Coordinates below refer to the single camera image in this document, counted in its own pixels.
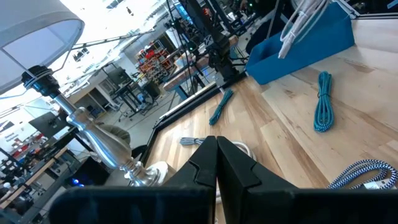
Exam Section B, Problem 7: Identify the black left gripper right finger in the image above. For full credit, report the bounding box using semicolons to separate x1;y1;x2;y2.
216;136;398;224

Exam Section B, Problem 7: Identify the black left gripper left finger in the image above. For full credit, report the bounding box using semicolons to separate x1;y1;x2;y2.
49;135;218;224

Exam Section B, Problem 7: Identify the grey striped braided cable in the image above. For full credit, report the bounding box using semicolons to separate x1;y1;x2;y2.
179;136;206;147

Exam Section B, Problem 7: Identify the teal braided cable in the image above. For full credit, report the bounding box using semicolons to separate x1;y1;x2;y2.
208;88;234;126
313;70;336;133

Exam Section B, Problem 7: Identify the dark and white zigzag cable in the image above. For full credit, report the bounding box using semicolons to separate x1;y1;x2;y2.
326;159;398;190

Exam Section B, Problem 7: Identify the silver lamp with white shade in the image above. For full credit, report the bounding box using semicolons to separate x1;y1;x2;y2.
0;0;170;187

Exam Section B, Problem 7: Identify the wooden workbench with blue legs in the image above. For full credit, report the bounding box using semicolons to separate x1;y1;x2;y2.
163;34;240;100

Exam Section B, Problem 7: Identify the shelf with red bins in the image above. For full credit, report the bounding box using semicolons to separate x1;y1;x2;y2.
136;42;175;83

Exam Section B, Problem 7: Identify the blue plastic tray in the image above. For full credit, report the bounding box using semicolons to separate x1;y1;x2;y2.
244;1;356;86

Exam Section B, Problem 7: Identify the black monitor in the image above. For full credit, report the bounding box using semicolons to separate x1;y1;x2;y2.
29;111;68;138

